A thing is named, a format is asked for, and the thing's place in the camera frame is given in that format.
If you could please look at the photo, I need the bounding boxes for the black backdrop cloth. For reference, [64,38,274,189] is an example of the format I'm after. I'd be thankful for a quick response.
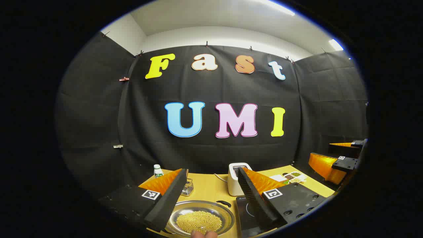
[55,31,369,199]

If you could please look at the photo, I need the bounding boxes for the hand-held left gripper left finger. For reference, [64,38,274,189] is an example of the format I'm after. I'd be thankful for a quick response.
[98,168,189,233]

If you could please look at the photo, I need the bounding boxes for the white toaster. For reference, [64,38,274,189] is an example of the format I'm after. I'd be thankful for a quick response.
[227,162,253,197]

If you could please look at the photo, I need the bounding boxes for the pile of yellow soybeans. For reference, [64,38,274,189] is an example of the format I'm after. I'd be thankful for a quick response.
[176,211,223,234]

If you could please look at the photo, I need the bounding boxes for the black induction cooktop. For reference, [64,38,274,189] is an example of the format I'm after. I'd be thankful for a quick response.
[235,196,278,238]

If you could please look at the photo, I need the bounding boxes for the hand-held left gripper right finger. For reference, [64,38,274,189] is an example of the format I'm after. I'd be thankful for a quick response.
[237,167,326,233]

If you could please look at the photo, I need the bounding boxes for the white divided dish of beans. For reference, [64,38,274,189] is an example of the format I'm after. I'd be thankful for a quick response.
[283,171,308,184]

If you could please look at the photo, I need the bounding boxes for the stainless steel pot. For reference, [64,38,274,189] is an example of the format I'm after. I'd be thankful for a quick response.
[164,199,236,238]

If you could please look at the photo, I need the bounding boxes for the metal wire basket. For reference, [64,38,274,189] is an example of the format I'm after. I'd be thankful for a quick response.
[180,178,194,197]

